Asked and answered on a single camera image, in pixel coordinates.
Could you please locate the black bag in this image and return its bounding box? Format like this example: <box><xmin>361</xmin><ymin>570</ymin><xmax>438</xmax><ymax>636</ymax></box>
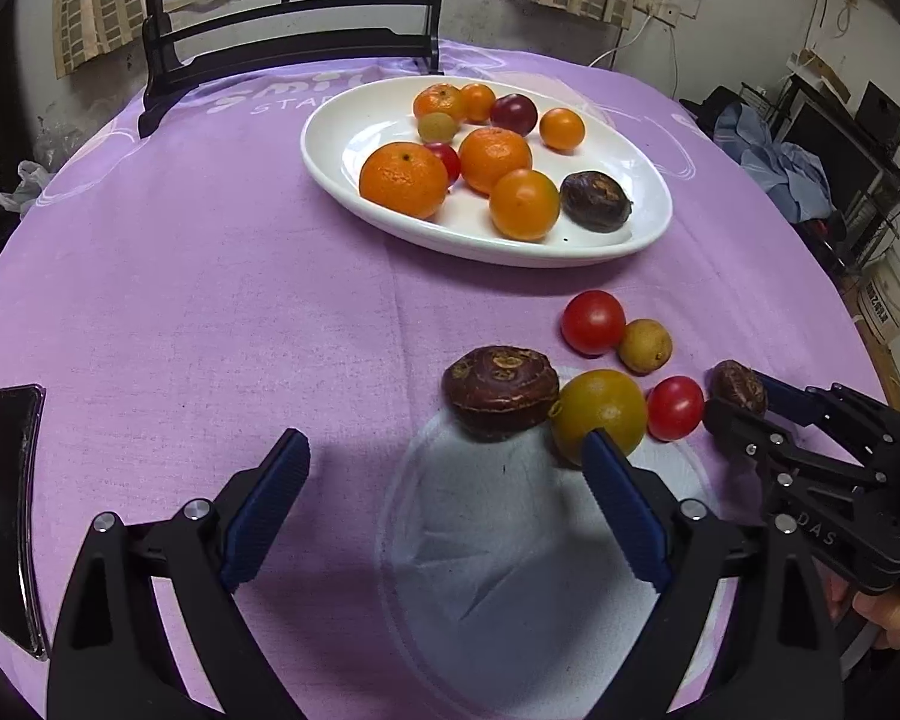
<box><xmin>679</xmin><ymin>86</ymin><xmax>747</xmax><ymax>140</ymax></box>

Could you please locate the large orange tangerine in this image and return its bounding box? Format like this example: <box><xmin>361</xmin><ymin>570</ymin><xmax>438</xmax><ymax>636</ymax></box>
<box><xmin>358</xmin><ymin>142</ymin><xmax>449</xmax><ymax>221</ymax></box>

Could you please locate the small orange with green stem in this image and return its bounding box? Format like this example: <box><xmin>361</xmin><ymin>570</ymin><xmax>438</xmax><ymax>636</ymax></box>
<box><xmin>413</xmin><ymin>84</ymin><xmax>468</xmax><ymax>123</ymax></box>

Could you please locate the green tangerine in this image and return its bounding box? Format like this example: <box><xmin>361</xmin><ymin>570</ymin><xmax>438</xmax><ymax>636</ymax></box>
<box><xmin>553</xmin><ymin>369</ymin><xmax>649</xmax><ymax>466</ymax></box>

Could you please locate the black computer monitor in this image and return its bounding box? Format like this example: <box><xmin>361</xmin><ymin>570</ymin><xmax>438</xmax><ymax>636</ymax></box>
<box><xmin>776</xmin><ymin>82</ymin><xmax>900</xmax><ymax>218</ymax></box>

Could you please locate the white oval plate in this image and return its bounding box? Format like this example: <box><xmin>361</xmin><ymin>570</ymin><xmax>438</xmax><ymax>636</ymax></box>
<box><xmin>301</xmin><ymin>75</ymin><xmax>674</xmax><ymax>269</ymax></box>

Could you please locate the white power cable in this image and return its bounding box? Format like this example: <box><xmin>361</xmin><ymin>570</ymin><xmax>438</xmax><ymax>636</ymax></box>
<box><xmin>589</xmin><ymin>11</ymin><xmax>680</xmax><ymax>98</ymax></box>

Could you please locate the white plastic bag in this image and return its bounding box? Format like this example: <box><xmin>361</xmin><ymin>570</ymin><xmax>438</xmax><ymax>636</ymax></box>
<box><xmin>0</xmin><ymin>159</ymin><xmax>52</xmax><ymax>215</ymax></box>

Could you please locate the purple printed tablecloth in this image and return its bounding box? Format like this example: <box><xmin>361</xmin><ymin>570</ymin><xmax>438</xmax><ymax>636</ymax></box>
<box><xmin>0</xmin><ymin>37</ymin><xmax>897</xmax><ymax>720</ymax></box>

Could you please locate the large ringed water chestnut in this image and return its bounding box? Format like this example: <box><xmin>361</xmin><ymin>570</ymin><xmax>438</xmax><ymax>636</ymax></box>
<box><xmin>442</xmin><ymin>346</ymin><xmax>561</xmax><ymax>441</ymax></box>

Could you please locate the medium orange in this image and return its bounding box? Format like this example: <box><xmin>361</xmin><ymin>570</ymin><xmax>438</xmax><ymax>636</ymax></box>
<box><xmin>458</xmin><ymin>127</ymin><xmax>533</xmax><ymax>196</ymax></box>

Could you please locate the black smartphone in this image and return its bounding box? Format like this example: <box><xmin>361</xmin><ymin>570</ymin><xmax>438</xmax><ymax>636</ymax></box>
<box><xmin>0</xmin><ymin>384</ymin><xmax>50</xmax><ymax>662</ymax></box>

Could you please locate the smooth oval orange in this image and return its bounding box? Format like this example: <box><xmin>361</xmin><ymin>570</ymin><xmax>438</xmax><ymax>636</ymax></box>
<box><xmin>489</xmin><ymin>169</ymin><xmax>561</xmax><ymax>242</ymax></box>

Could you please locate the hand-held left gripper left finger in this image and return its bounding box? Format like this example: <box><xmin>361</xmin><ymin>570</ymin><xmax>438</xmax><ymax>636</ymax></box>
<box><xmin>45</xmin><ymin>427</ymin><xmax>312</xmax><ymax>720</ymax></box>

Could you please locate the brown water chestnut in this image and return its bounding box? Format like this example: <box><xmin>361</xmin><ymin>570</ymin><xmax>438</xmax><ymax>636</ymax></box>
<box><xmin>711</xmin><ymin>360</ymin><xmax>768</xmax><ymax>421</ymax></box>

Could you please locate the red cherry tomato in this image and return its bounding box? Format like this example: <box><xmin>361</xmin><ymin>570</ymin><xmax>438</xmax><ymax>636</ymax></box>
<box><xmin>646</xmin><ymin>376</ymin><xmax>706</xmax><ymax>441</ymax></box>
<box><xmin>561</xmin><ymin>290</ymin><xmax>627</xmax><ymax>357</ymax></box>
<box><xmin>422</xmin><ymin>141</ymin><xmax>462</xmax><ymax>185</ymax></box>

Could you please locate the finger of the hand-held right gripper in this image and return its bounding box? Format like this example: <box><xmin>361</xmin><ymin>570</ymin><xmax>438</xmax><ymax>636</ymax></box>
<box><xmin>757</xmin><ymin>373</ymin><xmax>900</xmax><ymax>467</ymax></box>
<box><xmin>703</xmin><ymin>397</ymin><xmax>892</xmax><ymax>494</ymax></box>

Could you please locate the blue crumpled cloth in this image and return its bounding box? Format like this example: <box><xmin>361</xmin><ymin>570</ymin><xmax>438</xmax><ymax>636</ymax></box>
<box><xmin>712</xmin><ymin>101</ymin><xmax>833</xmax><ymax>224</ymax></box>

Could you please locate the purple plum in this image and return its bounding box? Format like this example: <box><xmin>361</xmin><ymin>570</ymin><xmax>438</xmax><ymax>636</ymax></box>
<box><xmin>490</xmin><ymin>93</ymin><xmax>539</xmax><ymax>134</ymax></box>

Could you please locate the small black box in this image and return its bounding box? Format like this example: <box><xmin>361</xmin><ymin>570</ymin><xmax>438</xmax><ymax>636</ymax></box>
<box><xmin>855</xmin><ymin>82</ymin><xmax>900</xmax><ymax>140</ymax></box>

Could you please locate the smooth dark water chestnut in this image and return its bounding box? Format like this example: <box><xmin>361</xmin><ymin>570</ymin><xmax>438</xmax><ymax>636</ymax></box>
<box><xmin>559</xmin><ymin>171</ymin><xmax>634</xmax><ymax>230</ymax></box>

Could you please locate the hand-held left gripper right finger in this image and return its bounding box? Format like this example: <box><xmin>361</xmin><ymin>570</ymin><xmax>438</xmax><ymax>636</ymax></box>
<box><xmin>581</xmin><ymin>427</ymin><xmax>847</xmax><ymax>720</ymax></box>

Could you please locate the cardboard box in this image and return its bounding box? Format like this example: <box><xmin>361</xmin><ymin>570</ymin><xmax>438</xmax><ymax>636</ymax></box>
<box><xmin>857</xmin><ymin>255</ymin><xmax>900</xmax><ymax>346</ymax></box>

